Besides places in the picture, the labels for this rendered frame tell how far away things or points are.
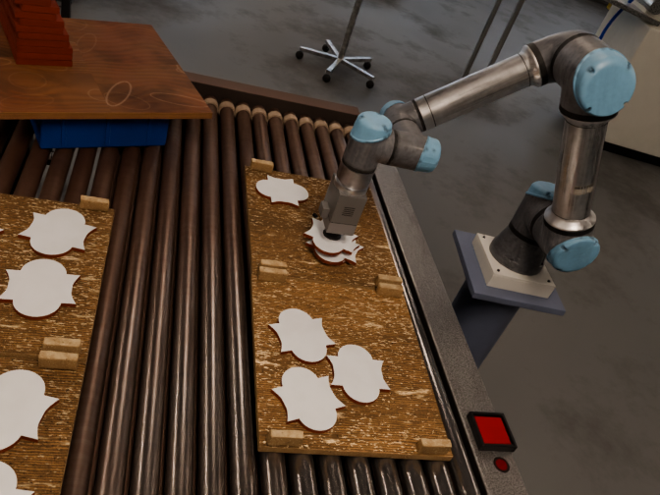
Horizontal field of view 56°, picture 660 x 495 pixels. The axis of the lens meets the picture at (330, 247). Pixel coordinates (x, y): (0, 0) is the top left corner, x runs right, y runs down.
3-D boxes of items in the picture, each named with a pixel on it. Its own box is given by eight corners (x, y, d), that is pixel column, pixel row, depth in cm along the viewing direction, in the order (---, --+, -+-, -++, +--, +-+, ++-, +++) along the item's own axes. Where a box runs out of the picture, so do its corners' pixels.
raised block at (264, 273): (284, 278, 133) (287, 268, 131) (285, 284, 132) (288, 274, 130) (255, 274, 131) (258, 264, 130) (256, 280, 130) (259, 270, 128)
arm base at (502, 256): (525, 244, 180) (542, 216, 174) (550, 278, 168) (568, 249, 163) (480, 237, 175) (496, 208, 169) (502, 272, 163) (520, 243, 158)
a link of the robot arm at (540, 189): (541, 219, 172) (566, 178, 165) (562, 249, 162) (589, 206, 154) (504, 212, 169) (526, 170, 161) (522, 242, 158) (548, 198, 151)
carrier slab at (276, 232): (367, 192, 173) (369, 187, 172) (401, 296, 143) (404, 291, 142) (244, 170, 163) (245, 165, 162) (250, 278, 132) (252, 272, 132)
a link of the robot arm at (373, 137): (401, 133, 123) (360, 124, 121) (382, 178, 130) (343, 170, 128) (393, 113, 129) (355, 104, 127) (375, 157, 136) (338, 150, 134)
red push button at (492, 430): (497, 420, 123) (501, 416, 122) (508, 448, 118) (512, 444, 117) (470, 419, 121) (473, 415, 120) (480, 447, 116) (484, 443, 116)
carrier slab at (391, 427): (401, 298, 142) (404, 293, 141) (450, 462, 111) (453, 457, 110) (249, 279, 132) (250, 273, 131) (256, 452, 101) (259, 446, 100)
